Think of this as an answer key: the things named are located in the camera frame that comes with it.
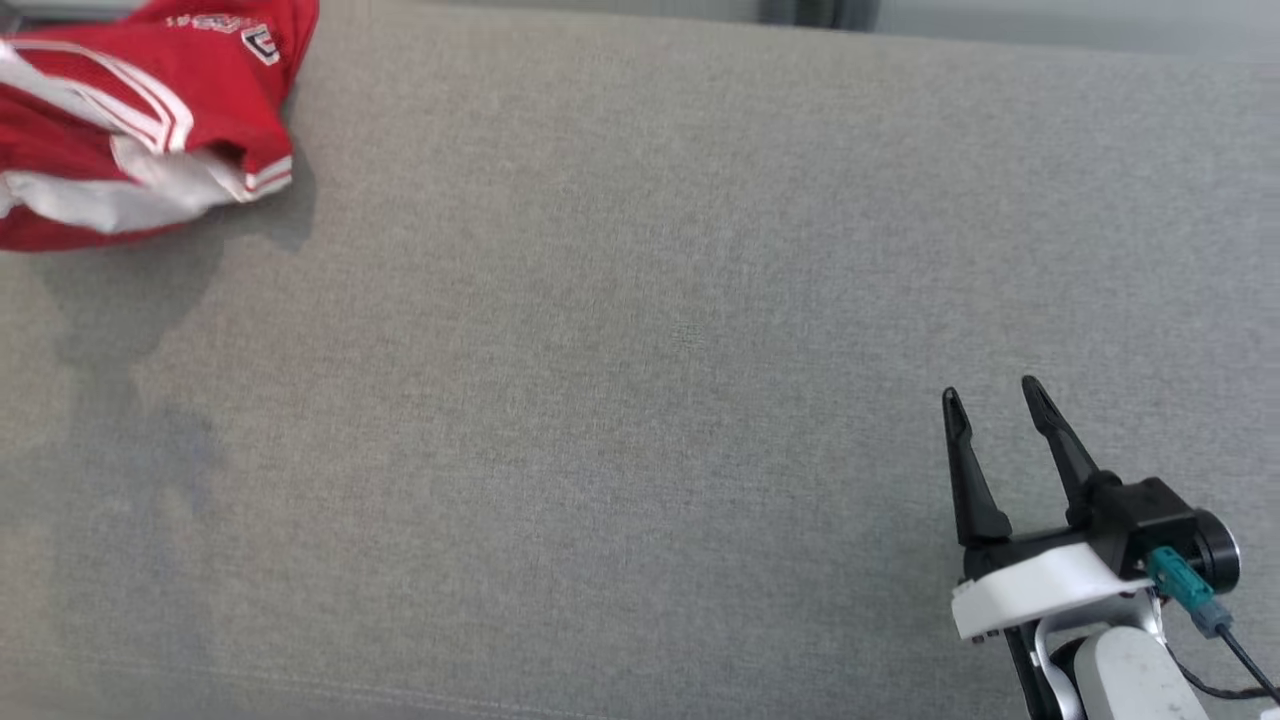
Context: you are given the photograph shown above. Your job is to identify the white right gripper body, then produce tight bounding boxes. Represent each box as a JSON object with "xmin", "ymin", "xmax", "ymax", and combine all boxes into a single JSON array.
[{"xmin": 949, "ymin": 524, "xmax": 1167, "ymax": 642}]

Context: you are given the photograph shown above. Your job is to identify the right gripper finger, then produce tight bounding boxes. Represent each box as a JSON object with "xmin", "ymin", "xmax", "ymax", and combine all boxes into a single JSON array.
[
  {"xmin": 942, "ymin": 387, "xmax": 1014, "ymax": 550},
  {"xmin": 1021, "ymin": 375, "xmax": 1102, "ymax": 527}
]

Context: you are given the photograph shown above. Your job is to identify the red basketball jersey white sleeves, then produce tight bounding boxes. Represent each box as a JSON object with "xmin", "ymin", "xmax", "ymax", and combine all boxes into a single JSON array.
[{"xmin": 0, "ymin": 0, "xmax": 321, "ymax": 236}]

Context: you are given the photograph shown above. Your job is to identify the right black cable teal plug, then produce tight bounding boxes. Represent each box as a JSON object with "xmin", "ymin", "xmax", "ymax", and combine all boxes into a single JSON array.
[{"xmin": 1143, "ymin": 545, "xmax": 1280, "ymax": 703}]

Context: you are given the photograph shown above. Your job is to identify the grey metal frame post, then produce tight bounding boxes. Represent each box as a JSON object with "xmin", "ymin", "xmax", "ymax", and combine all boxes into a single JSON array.
[{"xmin": 757, "ymin": 0, "xmax": 883, "ymax": 33}]

